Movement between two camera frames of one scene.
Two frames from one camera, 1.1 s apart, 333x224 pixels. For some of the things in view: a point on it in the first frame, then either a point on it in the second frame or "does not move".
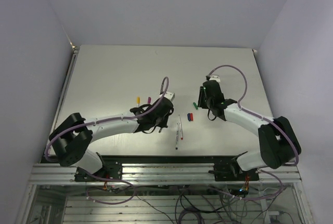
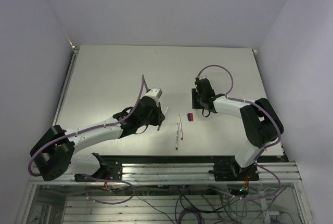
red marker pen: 180,128 does not move
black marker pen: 177,136 does not move
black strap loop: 208,117 → 203,113
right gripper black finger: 202,99 → 194,99
